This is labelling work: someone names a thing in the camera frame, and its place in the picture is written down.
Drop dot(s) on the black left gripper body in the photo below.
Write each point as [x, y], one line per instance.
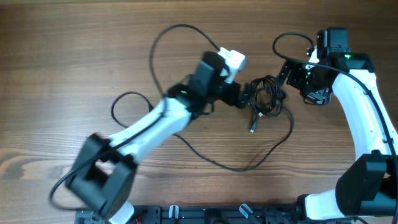
[226, 92]

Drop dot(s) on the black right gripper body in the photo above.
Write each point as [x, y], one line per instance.
[305, 81]

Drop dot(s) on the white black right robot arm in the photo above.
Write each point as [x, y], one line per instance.
[369, 187]

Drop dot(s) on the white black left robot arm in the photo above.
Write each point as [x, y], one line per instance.
[104, 171]

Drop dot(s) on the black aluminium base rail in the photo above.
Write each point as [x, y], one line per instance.
[278, 214]

